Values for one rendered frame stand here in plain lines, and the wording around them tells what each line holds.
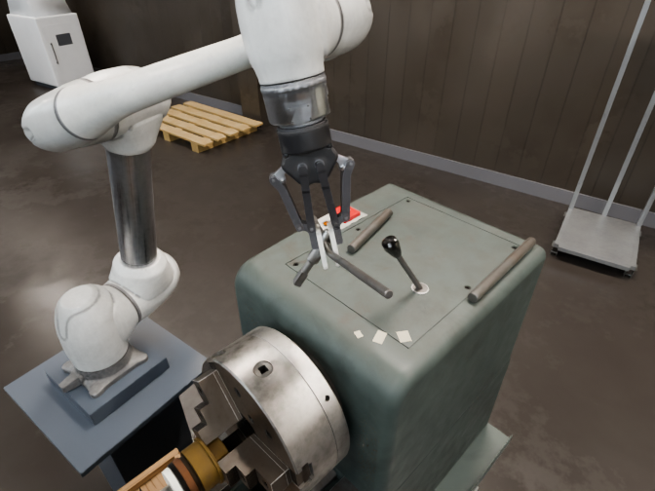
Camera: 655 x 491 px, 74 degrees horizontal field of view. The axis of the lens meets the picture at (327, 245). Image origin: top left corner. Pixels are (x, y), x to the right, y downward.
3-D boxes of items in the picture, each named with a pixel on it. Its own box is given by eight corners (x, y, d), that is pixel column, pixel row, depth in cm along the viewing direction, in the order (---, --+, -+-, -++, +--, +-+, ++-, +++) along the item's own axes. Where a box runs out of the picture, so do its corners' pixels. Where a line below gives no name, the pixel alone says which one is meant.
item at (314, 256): (289, 279, 77) (325, 226, 74) (300, 283, 78) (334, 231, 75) (291, 284, 75) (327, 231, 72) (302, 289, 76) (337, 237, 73)
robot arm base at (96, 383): (48, 377, 128) (40, 365, 125) (116, 332, 142) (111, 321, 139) (81, 410, 119) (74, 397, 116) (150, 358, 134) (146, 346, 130)
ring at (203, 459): (206, 417, 81) (159, 451, 76) (234, 452, 75) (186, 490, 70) (213, 445, 86) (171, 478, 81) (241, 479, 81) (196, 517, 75)
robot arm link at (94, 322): (57, 360, 126) (27, 305, 113) (108, 320, 139) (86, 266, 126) (97, 381, 120) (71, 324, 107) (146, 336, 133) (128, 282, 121)
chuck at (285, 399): (241, 394, 107) (232, 306, 87) (330, 495, 90) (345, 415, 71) (210, 416, 102) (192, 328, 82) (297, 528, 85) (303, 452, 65)
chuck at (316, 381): (252, 385, 109) (247, 297, 89) (342, 483, 92) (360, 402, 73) (241, 394, 107) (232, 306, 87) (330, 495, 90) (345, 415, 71)
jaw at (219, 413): (247, 405, 87) (219, 354, 86) (256, 408, 83) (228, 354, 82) (198, 441, 81) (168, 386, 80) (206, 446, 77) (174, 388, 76)
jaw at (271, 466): (266, 420, 82) (307, 458, 74) (270, 437, 85) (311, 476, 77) (215, 460, 76) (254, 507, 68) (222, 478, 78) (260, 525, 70)
